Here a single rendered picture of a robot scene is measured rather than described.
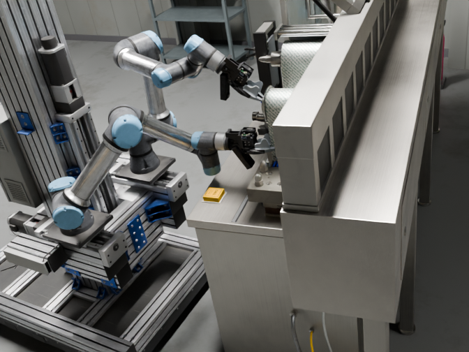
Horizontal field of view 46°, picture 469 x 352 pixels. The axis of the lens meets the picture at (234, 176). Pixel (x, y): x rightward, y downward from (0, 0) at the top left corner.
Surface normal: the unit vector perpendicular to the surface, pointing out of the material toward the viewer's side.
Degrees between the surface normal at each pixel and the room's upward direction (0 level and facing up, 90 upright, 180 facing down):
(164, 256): 0
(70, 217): 95
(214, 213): 0
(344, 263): 90
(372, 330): 90
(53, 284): 0
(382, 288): 90
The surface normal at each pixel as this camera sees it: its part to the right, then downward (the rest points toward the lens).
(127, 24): -0.48, 0.53
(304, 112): -0.15, -0.83
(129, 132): 0.38, 0.36
